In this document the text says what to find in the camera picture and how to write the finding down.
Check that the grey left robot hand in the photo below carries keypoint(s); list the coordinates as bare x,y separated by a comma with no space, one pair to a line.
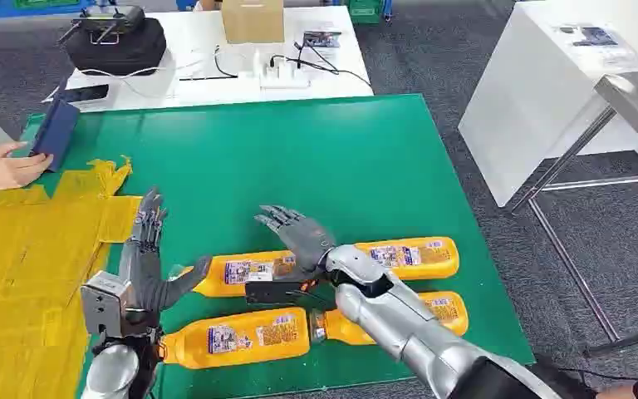
143,275

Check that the black smartphone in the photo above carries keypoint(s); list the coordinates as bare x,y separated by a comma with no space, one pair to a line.
83,93

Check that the blue printed leaflet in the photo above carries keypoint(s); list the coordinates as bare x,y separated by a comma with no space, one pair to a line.
595,36

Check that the white power strip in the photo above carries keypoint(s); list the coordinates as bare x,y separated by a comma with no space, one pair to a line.
283,74

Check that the brown cardboard box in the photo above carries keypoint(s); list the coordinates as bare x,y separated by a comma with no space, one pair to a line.
253,21

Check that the green table mat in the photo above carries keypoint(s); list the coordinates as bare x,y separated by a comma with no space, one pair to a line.
297,165

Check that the dark blue case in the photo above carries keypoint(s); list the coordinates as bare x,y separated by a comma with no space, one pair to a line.
55,132

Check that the person's hand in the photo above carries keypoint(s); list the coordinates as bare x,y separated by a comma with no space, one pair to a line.
5,170

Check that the white cabinet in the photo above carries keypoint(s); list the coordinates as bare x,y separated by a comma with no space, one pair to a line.
539,82

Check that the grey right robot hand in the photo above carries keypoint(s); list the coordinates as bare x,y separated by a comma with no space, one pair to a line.
305,239

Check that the white table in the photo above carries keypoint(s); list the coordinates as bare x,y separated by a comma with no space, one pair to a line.
198,82

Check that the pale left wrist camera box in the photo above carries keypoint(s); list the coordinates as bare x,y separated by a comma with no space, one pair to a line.
99,303

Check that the black remote controller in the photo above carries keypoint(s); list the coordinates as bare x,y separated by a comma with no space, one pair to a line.
107,19

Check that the green plastic crate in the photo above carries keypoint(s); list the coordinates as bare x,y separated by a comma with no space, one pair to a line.
366,10

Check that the black carry bag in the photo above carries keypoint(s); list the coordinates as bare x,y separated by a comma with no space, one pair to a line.
115,52

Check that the orange drink bottle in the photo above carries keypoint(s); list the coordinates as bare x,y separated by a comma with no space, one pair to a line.
231,272
242,337
418,258
448,309

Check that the yellow taped sheet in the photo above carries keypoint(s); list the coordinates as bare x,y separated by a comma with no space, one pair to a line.
22,275

